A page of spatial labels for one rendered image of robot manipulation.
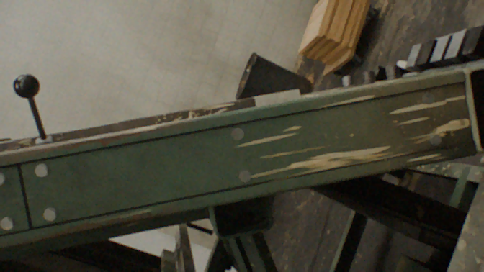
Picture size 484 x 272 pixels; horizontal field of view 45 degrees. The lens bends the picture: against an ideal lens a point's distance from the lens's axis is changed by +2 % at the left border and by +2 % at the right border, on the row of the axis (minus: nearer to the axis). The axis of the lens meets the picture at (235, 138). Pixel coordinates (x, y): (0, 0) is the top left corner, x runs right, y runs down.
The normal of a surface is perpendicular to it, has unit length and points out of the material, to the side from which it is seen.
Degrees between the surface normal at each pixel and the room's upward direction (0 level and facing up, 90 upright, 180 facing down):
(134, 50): 90
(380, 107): 90
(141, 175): 90
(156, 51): 90
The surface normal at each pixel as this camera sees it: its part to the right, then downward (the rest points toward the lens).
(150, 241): 0.18, -0.13
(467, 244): -0.93, -0.35
